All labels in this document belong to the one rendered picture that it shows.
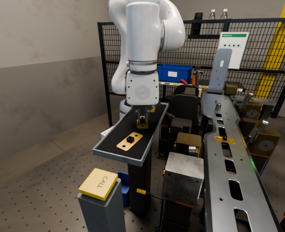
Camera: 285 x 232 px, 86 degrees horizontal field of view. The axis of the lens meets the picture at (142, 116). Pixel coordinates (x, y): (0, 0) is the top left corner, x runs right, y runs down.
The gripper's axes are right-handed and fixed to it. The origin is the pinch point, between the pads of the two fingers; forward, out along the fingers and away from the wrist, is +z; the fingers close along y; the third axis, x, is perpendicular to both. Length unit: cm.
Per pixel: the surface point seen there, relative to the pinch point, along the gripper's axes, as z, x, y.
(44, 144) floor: 119, 136, -142
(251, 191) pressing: 18.4, -16.1, 33.8
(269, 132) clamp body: 14, 9, 57
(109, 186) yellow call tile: 2.5, -25.8, -7.3
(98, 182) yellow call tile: 2.5, -24.8, -9.8
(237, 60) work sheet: -4, 100, 89
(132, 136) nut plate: 2.2, -8.9, -3.3
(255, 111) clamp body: 18, 39, 72
